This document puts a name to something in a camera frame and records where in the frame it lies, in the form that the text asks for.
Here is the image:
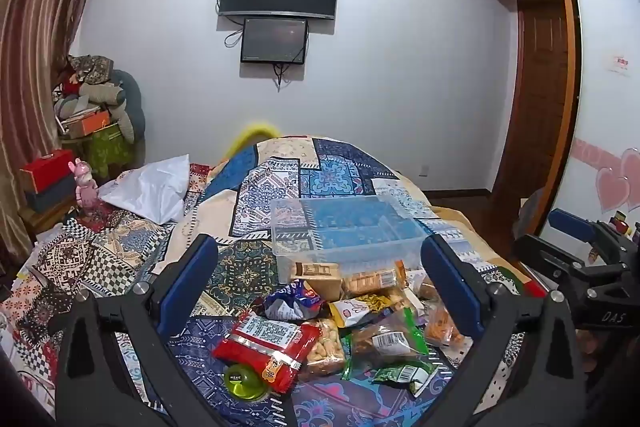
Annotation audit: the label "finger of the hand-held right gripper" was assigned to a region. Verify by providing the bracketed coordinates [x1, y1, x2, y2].
[547, 209, 633, 253]
[512, 234, 628, 294]

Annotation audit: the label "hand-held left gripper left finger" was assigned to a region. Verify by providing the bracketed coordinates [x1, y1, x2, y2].
[57, 234, 221, 427]

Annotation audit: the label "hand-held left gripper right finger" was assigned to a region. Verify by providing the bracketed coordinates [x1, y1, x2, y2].
[415, 234, 588, 427]

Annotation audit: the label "orange-ended cracker pack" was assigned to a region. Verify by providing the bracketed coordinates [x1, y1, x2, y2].
[342, 259, 408, 300]

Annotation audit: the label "pile of snack packets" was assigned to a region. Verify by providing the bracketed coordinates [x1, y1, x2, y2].
[342, 307, 436, 380]

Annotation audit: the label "red snack packet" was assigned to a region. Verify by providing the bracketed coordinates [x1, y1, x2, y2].
[212, 311, 321, 395]

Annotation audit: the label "blue white snack packet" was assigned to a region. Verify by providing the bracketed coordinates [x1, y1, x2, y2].
[262, 279, 326, 322]

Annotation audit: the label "clear plastic storage container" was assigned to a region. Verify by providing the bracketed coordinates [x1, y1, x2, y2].
[270, 194, 432, 284]

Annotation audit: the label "cream biscuit pack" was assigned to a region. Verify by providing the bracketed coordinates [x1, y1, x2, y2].
[290, 261, 343, 303]

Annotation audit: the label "clear round biscuit pack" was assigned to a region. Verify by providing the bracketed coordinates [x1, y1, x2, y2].
[300, 318, 347, 380]

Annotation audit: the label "person's right hand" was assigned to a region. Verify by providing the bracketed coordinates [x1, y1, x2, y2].
[575, 329, 608, 375]

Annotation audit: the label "orange cracker snack bag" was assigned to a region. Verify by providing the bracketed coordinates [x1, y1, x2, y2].
[422, 292, 466, 348]

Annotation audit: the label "pink heart stickers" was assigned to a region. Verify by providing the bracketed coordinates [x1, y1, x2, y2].
[572, 137, 640, 214]

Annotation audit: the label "patchwork printed quilt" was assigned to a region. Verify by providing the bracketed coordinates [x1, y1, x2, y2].
[0, 134, 531, 427]

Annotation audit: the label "white yellow snack packet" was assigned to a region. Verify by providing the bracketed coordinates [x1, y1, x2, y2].
[329, 292, 401, 328]

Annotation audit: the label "white pillow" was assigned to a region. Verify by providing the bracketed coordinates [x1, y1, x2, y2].
[97, 154, 191, 225]

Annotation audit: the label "small green snack packet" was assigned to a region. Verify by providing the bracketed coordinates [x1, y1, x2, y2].
[372, 363, 441, 398]

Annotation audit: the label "green jelly cup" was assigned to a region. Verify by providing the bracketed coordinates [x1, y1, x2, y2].
[223, 363, 271, 400]

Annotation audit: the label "white wardrobe door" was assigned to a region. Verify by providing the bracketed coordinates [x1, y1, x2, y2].
[540, 0, 640, 238]

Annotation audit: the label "brown wooden door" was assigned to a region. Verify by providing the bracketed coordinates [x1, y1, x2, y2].
[492, 0, 583, 208]

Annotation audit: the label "pink toy rabbit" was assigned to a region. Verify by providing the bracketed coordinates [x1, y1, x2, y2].
[67, 159, 101, 210]

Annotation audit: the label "green patterned covered stool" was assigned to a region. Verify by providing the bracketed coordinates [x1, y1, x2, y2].
[82, 122, 138, 180]

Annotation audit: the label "yellow curved object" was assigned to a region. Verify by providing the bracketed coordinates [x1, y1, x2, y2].
[222, 122, 276, 158]

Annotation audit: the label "dark grey box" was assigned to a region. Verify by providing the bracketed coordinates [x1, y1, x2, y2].
[25, 177, 78, 212]

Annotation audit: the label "red white sticker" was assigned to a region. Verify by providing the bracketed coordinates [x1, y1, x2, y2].
[605, 54, 632, 75]

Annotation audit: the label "red box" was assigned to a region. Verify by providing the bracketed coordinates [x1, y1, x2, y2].
[20, 149, 76, 192]

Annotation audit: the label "orange cardboard box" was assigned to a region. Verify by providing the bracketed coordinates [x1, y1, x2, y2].
[67, 109, 113, 140]

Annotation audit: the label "grey stuffed toy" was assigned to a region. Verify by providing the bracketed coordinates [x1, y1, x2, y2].
[75, 69, 147, 145]

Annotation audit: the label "patterned folded cloth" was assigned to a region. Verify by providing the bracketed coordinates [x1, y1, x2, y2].
[67, 54, 116, 82]

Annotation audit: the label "striped brown curtain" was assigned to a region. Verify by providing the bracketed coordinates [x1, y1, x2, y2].
[0, 0, 116, 253]

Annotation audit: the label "black cable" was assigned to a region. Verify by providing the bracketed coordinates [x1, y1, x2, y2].
[216, 0, 245, 48]
[270, 63, 293, 90]

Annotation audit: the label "small black wall monitor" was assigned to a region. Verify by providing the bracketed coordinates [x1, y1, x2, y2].
[240, 18, 308, 64]

